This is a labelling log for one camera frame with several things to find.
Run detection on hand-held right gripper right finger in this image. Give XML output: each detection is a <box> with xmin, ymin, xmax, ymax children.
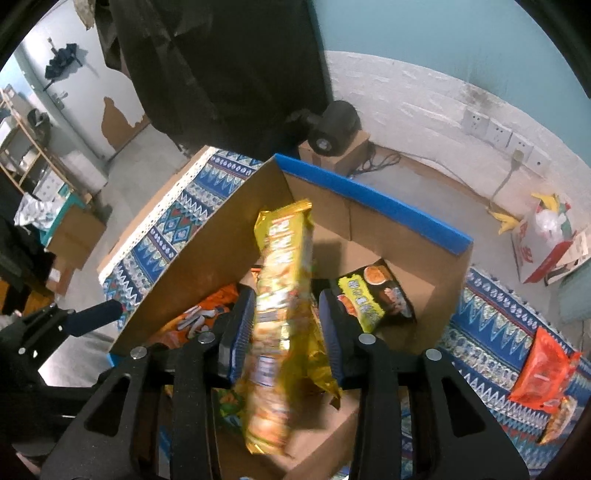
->
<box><xmin>318</xmin><ymin>289</ymin><xmax>532</xmax><ymax>480</ymax></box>

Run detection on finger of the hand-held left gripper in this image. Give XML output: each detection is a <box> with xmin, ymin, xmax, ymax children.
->
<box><xmin>16</xmin><ymin>299</ymin><xmax>124</xmax><ymax>356</ymax></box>

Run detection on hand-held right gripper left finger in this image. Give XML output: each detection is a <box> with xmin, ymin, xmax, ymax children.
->
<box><xmin>39</xmin><ymin>286</ymin><xmax>257</xmax><ymax>480</ymax></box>

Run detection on orange snack packet white print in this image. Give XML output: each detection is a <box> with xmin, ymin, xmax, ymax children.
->
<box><xmin>157</xmin><ymin>284</ymin><xmax>241</xmax><ymax>348</ymax></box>

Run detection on black and yellow snack packet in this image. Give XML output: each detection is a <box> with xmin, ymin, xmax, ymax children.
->
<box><xmin>337</xmin><ymin>258</ymin><xmax>417</xmax><ymax>334</ymax></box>

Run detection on long yellow snack packet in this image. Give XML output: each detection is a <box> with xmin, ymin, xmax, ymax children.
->
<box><xmin>240</xmin><ymin>198</ymin><xmax>343</xmax><ymax>457</ymax></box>

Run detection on green snack packet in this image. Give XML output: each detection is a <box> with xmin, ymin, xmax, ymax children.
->
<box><xmin>216</xmin><ymin>388</ymin><xmax>251</xmax><ymax>431</ymax></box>

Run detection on blue cardboard box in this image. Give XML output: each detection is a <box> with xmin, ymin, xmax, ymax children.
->
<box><xmin>108</xmin><ymin>154</ymin><xmax>475</xmax><ymax>480</ymax></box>

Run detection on stacked cardboard boxes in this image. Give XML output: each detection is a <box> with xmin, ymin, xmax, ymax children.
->
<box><xmin>39</xmin><ymin>203</ymin><xmax>108</xmax><ymax>271</ymax></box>

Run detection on blue patterned blanket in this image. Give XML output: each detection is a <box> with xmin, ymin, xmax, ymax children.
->
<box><xmin>97</xmin><ymin>148</ymin><xmax>591</xmax><ymax>480</ymax></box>

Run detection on small brown cardboard box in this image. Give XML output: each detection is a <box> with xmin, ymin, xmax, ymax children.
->
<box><xmin>298</xmin><ymin>130</ymin><xmax>372</xmax><ymax>177</ymax></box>

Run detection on wooden rack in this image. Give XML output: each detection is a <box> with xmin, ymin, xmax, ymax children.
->
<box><xmin>0</xmin><ymin>85</ymin><xmax>93</xmax><ymax>209</ymax></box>

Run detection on banana peel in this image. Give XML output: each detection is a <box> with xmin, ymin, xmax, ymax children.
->
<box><xmin>488</xmin><ymin>208</ymin><xmax>520</xmax><ymax>234</ymax></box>

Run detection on black speaker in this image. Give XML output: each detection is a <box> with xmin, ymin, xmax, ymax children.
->
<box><xmin>285</xmin><ymin>99</ymin><xmax>362</xmax><ymax>156</ymax></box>

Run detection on white peeling door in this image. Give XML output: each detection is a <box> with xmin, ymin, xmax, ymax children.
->
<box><xmin>21</xmin><ymin>14</ymin><xmax>153</xmax><ymax>163</ymax></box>

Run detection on red snack packet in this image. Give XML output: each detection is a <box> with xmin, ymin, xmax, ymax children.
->
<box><xmin>508</xmin><ymin>327</ymin><xmax>583</xmax><ymax>409</ymax></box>

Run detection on red and white trash bag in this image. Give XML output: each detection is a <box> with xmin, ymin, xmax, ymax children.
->
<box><xmin>512</xmin><ymin>191</ymin><xmax>591</xmax><ymax>285</ymax></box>

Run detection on clear orange snack packet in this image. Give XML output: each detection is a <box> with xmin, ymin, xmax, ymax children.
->
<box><xmin>538</xmin><ymin>394</ymin><xmax>579</xmax><ymax>446</ymax></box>

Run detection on light blue bin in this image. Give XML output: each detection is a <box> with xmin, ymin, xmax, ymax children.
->
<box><xmin>558</xmin><ymin>272</ymin><xmax>591</xmax><ymax>325</ymax></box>

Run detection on black umbrella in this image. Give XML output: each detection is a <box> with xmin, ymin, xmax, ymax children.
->
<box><xmin>45</xmin><ymin>43</ymin><xmax>81</xmax><ymax>82</ymax></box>

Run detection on hanging dark cloth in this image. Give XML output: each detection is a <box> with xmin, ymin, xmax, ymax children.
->
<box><xmin>95</xmin><ymin>0</ymin><xmax>334</xmax><ymax>158</ymax></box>

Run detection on black floor cable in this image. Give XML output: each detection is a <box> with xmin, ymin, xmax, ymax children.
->
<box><xmin>348</xmin><ymin>143</ymin><xmax>402</xmax><ymax>179</ymax></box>

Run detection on grey plug cable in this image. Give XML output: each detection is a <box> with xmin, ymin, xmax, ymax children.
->
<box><xmin>489</xmin><ymin>150</ymin><xmax>525</xmax><ymax>213</ymax></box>

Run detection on white wall socket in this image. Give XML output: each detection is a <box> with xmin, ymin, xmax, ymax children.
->
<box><xmin>507</xmin><ymin>134</ymin><xmax>534</xmax><ymax>161</ymax></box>
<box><xmin>485</xmin><ymin>119</ymin><xmax>513</xmax><ymax>148</ymax></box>
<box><xmin>462</xmin><ymin>107</ymin><xmax>490</xmax><ymax>135</ymax></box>
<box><xmin>526</xmin><ymin>147</ymin><xmax>553</xmax><ymax>173</ymax></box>

